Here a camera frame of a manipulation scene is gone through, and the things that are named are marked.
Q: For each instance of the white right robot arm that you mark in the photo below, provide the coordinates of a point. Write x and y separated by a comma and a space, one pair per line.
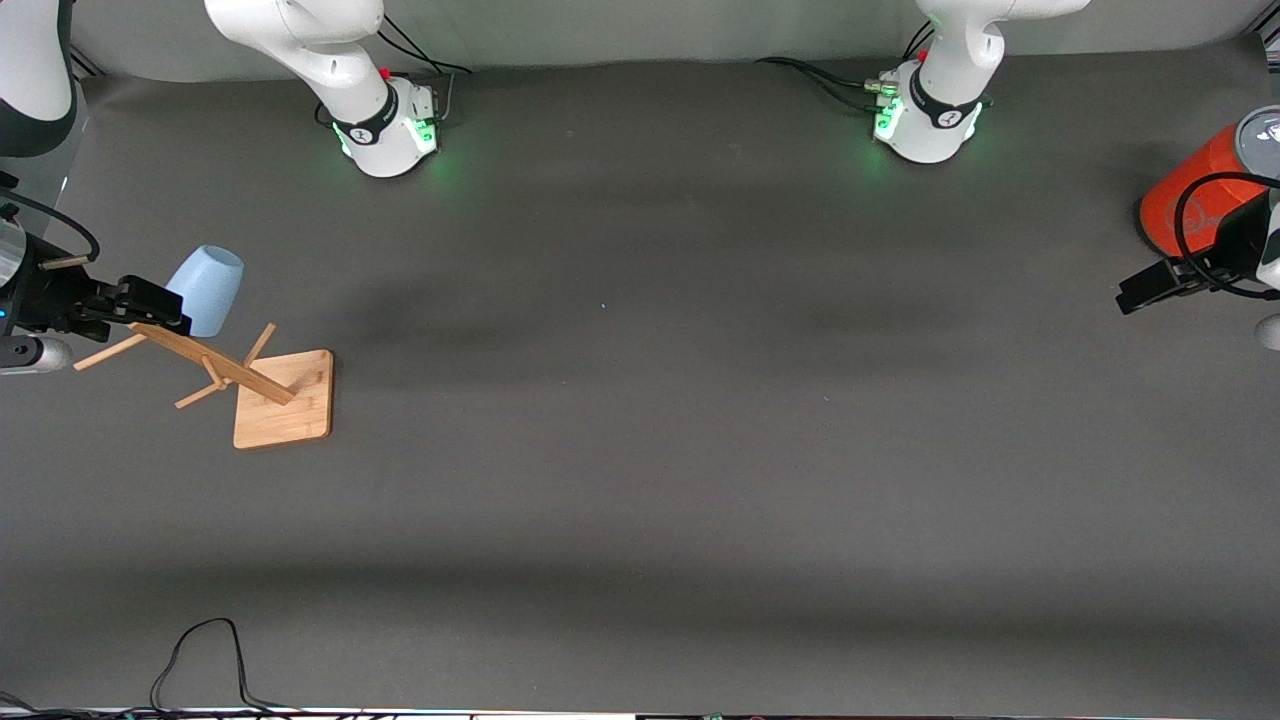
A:
350, 70

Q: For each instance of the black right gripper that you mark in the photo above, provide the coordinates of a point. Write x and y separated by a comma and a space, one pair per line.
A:
50, 293

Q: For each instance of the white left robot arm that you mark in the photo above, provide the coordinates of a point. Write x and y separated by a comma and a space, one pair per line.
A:
940, 90

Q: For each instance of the dark grey table cover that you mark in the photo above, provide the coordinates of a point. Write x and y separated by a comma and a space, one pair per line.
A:
640, 500

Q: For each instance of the wooden cup rack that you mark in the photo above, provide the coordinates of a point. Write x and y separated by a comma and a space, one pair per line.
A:
285, 405

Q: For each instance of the orange cylindrical can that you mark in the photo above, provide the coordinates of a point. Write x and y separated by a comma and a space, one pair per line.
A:
1200, 170

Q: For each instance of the light blue plastic cup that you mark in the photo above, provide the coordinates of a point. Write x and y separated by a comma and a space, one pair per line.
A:
212, 280

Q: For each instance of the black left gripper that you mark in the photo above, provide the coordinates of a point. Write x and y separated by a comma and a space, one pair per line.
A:
1236, 243

